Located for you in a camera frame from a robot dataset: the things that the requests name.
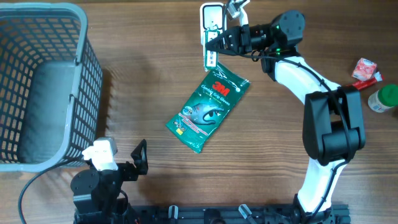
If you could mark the green lidded jar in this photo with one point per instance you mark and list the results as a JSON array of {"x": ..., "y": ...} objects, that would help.
[{"x": 383, "y": 99}]

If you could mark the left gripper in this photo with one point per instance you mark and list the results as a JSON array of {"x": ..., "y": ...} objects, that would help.
[{"x": 140, "y": 163}]

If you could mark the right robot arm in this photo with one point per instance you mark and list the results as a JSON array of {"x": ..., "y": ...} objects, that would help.
[{"x": 333, "y": 126}]

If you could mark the red white small box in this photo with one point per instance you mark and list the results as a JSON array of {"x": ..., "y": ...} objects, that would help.
[{"x": 364, "y": 69}]

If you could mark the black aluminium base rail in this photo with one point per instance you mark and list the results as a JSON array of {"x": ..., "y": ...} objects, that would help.
[{"x": 278, "y": 214}]

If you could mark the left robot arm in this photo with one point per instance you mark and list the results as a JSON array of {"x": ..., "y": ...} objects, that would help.
[{"x": 97, "y": 191}]

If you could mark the grey plastic shopping basket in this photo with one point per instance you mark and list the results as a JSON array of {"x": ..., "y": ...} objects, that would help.
[{"x": 51, "y": 83}]

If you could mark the red stick sachet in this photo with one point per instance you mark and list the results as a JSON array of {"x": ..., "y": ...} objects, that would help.
[{"x": 360, "y": 85}]

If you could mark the green 3M gloves packet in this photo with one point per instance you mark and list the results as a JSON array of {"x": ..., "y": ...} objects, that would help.
[{"x": 207, "y": 107}]

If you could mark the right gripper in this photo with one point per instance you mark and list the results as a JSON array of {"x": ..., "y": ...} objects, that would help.
[{"x": 238, "y": 41}]

